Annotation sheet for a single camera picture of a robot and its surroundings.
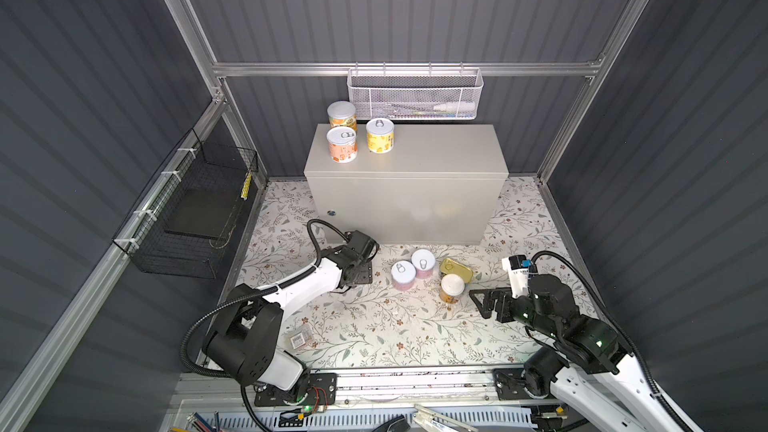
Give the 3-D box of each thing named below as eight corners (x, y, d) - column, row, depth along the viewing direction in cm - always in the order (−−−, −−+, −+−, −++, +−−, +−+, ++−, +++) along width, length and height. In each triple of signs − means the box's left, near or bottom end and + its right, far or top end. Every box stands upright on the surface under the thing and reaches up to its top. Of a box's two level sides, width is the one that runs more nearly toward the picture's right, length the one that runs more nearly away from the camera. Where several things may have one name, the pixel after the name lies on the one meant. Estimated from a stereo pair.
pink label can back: (412, 280, 95) (413, 271, 90) (411, 258, 100) (412, 248, 95) (434, 279, 94) (436, 271, 90) (432, 257, 100) (434, 248, 95)
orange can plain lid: (440, 301, 89) (443, 292, 84) (438, 282, 93) (441, 273, 88) (462, 301, 89) (466, 292, 84) (459, 282, 93) (463, 273, 88)
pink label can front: (391, 290, 92) (391, 281, 87) (391, 269, 97) (391, 260, 92) (415, 290, 92) (417, 281, 87) (414, 269, 97) (415, 260, 92)
